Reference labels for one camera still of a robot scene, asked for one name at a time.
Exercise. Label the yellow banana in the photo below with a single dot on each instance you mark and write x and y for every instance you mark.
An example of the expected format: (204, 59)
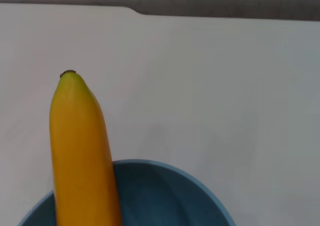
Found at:
(82, 156)

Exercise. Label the blue bowl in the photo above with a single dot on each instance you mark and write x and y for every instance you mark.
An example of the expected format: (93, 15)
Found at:
(170, 198)

